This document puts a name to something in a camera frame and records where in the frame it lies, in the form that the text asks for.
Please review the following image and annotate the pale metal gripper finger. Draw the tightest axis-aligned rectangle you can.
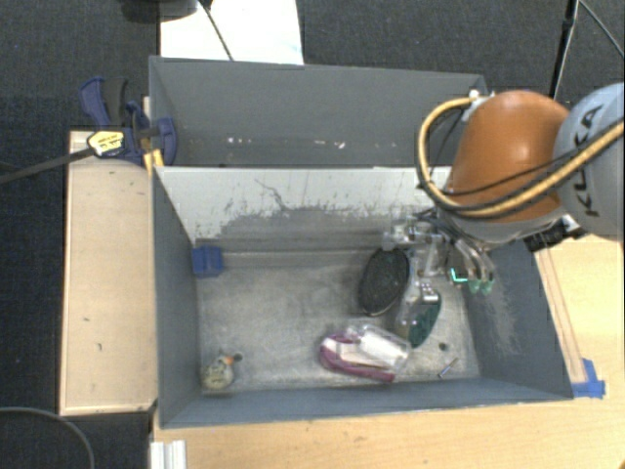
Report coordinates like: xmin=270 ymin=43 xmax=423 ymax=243
xmin=394 ymin=279 xmax=422 ymax=340
xmin=412 ymin=282 xmax=439 ymax=332

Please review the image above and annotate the grey metal bin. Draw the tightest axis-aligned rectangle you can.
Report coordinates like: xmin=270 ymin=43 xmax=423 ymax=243
xmin=147 ymin=55 xmax=575 ymax=430

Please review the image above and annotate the black oval brush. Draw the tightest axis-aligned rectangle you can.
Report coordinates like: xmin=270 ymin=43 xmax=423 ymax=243
xmin=357 ymin=246 xmax=412 ymax=318

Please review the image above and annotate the clear packet with purple contents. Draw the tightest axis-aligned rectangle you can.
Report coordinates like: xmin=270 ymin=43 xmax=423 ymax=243
xmin=318 ymin=323 xmax=412 ymax=384

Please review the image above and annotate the pale wood board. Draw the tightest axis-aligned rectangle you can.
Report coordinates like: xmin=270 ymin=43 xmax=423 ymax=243
xmin=58 ymin=129 xmax=160 ymax=417

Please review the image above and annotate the dark green flat block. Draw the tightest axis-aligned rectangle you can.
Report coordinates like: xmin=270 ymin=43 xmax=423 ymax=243
xmin=403 ymin=290 xmax=443 ymax=349

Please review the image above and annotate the small beige toy bird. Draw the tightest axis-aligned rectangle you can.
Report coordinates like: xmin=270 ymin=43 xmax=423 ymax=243
xmin=200 ymin=351 xmax=244 ymax=392

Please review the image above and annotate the black cylinder on white bracket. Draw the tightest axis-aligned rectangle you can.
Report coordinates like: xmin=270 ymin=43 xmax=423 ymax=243
xmin=522 ymin=214 xmax=587 ymax=254

